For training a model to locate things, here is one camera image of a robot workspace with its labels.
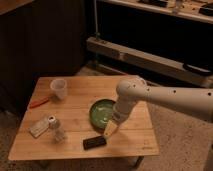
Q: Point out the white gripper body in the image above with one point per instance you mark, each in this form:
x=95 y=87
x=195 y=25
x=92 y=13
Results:
x=122 y=109

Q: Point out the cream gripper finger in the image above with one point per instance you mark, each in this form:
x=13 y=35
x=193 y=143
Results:
x=110 y=128

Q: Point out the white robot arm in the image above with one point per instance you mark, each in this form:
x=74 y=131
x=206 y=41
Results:
x=196 y=102

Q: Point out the clear plastic bottle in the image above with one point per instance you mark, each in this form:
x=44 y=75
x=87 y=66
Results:
x=58 y=132

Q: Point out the green round plate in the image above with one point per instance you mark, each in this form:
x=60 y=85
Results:
x=101 y=112

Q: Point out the black rectangular bar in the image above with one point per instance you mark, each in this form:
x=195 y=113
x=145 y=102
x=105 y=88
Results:
x=94 y=142

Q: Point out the wooden table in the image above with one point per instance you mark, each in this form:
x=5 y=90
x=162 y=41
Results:
x=135 y=137

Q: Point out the metal shelf beam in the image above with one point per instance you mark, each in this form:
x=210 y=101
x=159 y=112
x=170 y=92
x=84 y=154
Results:
x=148 y=61

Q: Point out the clear plastic cup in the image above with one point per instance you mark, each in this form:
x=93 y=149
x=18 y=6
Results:
x=59 y=88

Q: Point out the white rectangular packet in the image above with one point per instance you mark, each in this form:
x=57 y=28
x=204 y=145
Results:
x=39 y=127

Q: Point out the vertical metal pole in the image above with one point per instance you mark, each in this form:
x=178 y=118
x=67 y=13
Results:
x=97 y=34

